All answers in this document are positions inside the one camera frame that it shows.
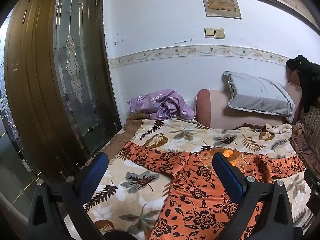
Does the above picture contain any orange black floral garment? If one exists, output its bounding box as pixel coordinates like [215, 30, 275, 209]
[119, 141, 307, 240]

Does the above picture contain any small framed wall picture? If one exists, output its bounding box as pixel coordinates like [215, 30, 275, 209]
[201, 0, 242, 19]

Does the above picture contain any purple floral cloth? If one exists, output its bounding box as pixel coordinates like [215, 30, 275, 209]
[127, 89, 196, 120]

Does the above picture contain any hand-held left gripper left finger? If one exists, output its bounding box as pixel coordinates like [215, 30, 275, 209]
[27, 151, 110, 240]

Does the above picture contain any beige leaf print blanket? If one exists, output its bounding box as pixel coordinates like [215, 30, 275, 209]
[84, 112, 316, 240]

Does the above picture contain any brown patterned cloth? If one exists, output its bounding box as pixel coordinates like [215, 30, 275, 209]
[291, 104, 320, 172]

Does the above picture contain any wooden door with glass panel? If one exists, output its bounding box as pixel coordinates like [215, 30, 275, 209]
[4, 0, 122, 180]

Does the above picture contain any grey pillow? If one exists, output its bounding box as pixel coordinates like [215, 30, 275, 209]
[222, 70, 296, 123]

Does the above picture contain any black hanging garment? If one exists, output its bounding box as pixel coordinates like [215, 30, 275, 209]
[286, 54, 320, 113]

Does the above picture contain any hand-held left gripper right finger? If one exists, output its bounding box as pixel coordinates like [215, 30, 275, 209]
[212, 152, 294, 240]

